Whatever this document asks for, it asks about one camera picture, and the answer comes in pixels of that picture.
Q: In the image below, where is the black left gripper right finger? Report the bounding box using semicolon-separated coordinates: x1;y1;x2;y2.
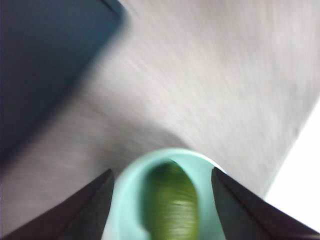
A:
211;167;320;240

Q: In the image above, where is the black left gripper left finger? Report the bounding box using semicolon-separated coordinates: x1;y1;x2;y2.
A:
0;168;116;240

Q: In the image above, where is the teal ceramic bowl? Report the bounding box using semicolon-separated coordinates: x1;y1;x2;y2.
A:
101;147;229;240

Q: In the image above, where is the green avocado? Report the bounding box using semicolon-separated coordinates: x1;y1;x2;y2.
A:
142;161;201;240

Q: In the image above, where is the black rectangular tray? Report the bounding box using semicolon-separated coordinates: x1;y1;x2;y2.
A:
0;0;127;173

